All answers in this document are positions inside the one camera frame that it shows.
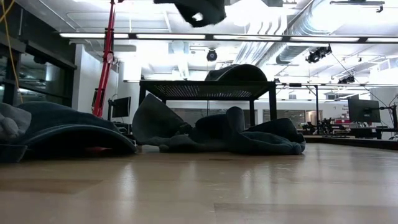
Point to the black mesh rack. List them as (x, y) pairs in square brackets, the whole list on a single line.
[(208, 90)]

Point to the black ceiling light track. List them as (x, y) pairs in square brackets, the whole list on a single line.
[(209, 37)]

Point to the black computer monitor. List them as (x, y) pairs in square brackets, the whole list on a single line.
[(363, 110), (121, 107)]

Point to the red desk lamp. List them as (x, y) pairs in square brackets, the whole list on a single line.
[(107, 59)]

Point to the black ceiling spotlight cluster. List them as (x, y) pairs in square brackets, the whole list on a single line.
[(346, 80), (317, 54)]

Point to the black office desk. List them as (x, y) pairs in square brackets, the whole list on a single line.
[(367, 132)]

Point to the black ceiling light fixture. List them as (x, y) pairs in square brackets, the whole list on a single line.
[(357, 2)]

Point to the black dome ceiling camera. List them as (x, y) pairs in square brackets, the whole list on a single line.
[(211, 56)]

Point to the black metal frame stand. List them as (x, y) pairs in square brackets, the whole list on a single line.
[(295, 84)]

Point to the silver ventilation duct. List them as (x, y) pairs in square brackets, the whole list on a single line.
[(292, 53)]

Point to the black aluminium frame rail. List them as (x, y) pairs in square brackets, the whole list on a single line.
[(357, 142)]

